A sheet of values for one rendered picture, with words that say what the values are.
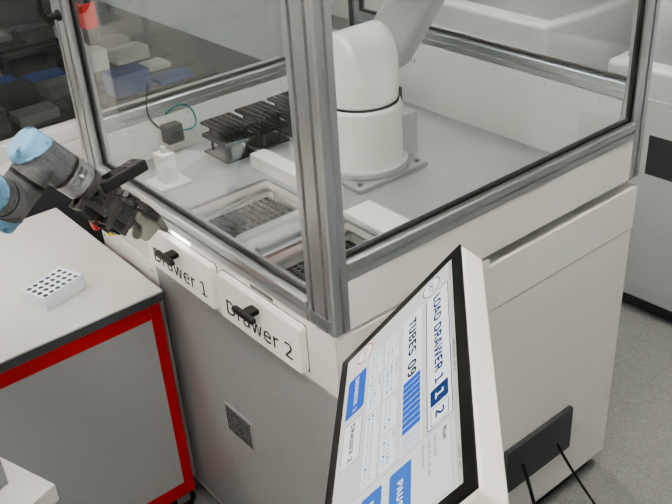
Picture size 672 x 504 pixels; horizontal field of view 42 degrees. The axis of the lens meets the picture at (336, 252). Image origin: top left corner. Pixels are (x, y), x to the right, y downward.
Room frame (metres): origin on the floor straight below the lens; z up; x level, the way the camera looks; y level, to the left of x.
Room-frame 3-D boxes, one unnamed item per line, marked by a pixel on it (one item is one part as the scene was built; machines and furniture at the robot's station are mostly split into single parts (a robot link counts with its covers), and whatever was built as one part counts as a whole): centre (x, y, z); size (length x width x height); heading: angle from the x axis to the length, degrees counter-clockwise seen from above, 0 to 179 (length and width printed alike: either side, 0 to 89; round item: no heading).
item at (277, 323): (1.49, 0.16, 0.87); 0.29 x 0.02 x 0.11; 38
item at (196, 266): (1.74, 0.36, 0.87); 0.29 x 0.02 x 0.11; 38
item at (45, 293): (1.83, 0.69, 0.78); 0.12 x 0.08 x 0.04; 146
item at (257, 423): (2.00, -0.05, 0.40); 1.03 x 0.95 x 0.80; 38
